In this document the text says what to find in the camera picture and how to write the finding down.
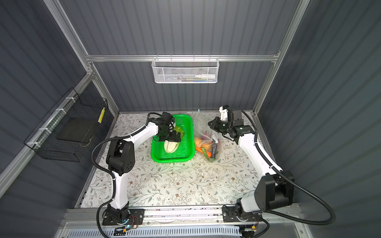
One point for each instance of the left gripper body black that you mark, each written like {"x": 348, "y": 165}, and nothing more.
{"x": 170, "y": 137}

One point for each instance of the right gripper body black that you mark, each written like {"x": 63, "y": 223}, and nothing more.
{"x": 225, "y": 127}

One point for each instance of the napa cabbage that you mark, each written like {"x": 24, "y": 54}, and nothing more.
{"x": 171, "y": 147}

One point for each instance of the clear zip top bag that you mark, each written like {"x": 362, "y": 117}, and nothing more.
{"x": 207, "y": 141}

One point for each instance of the green plastic basket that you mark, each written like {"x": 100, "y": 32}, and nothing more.
{"x": 186, "y": 149}

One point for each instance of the orange carrot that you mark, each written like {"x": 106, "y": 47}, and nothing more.
{"x": 206, "y": 153}

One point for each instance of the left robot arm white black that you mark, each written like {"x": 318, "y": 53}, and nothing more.
{"x": 121, "y": 155}

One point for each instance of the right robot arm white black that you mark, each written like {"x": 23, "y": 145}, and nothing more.
{"x": 272, "y": 191}

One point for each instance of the white marker in basket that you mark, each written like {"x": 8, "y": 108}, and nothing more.
{"x": 206, "y": 76}

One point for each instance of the black pad in basket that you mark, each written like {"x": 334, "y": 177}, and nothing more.
{"x": 77, "y": 130}

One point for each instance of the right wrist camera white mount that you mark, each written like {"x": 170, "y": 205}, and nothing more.
{"x": 224, "y": 113}

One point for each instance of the white wire wall basket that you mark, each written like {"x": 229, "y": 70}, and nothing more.
{"x": 181, "y": 70}

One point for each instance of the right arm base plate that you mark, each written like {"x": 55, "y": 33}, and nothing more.
{"x": 235, "y": 213}

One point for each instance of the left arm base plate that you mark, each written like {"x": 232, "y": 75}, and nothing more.
{"x": 114, "y": 217}

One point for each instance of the white vented cable duct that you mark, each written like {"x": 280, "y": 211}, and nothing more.
{"x": 176, "y": 232}

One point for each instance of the black wire wall basket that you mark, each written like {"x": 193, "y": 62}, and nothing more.
{"x": 44, "y": 142}

